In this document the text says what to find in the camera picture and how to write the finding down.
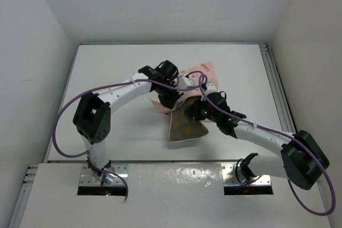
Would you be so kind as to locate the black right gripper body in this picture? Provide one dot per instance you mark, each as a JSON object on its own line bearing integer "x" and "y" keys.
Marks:
{"x": 194, "y": 110}

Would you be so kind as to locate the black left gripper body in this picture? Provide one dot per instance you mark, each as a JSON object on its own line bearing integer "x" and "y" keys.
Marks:
{"x": 166, "y": 94}

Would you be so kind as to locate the grey floral pillow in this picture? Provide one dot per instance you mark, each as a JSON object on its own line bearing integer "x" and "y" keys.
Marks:
{"x": 183, "y": 128}

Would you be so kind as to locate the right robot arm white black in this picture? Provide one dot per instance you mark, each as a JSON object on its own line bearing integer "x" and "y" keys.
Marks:
{"x": 299, "y": 158}

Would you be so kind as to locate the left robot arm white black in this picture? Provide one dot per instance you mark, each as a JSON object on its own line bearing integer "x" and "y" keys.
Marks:
{"x": 93, "y": 114}

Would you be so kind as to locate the white front cover board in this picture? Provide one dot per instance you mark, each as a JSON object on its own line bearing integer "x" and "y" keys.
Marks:
{"x": 160, "y": 195}

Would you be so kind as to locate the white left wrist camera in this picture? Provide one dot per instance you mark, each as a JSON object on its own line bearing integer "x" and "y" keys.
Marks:
{"x": 185, "y": 84}

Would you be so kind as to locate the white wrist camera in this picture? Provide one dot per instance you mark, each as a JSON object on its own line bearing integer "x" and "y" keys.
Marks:
{"x": 185, "y": 84}
{"x": 210, "y": 88}

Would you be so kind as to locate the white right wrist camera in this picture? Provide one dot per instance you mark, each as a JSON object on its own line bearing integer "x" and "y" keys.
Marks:
{"x": 210, "y": 88}

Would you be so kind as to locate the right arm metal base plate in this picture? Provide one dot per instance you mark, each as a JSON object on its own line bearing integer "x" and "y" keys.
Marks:
{"x": 232, "y": 176}

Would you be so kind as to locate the aluminium frame rail right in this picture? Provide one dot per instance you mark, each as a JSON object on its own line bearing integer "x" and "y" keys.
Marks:
{"x": 281, "y": 103}

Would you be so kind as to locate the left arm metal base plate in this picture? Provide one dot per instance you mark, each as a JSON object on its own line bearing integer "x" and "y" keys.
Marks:
{"x": 88, "y": 178}

